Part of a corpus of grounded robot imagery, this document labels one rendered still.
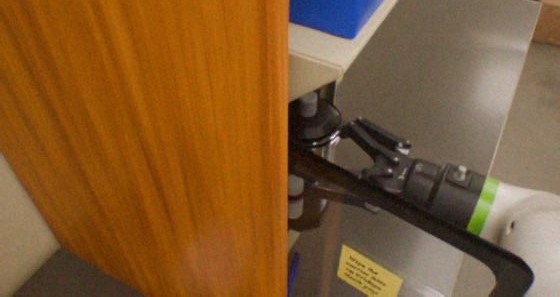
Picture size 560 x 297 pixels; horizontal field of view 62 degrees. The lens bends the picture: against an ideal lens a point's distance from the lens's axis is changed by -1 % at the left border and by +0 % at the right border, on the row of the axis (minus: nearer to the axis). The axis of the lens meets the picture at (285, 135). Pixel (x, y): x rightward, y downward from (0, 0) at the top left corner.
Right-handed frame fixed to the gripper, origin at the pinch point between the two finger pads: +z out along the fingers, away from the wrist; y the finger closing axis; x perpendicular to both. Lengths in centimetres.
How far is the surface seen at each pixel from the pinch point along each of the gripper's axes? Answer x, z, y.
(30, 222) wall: 20, 43, 27
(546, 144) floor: 120, -57, -165
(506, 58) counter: 27, -23, -82
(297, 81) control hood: -26.3, -6.9, 17.1
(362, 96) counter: 27, 6, -46
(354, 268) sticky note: -2.2, -15.8, 18.2
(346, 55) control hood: -29.4, -10.6, 15.3
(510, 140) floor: 120, -40, -158
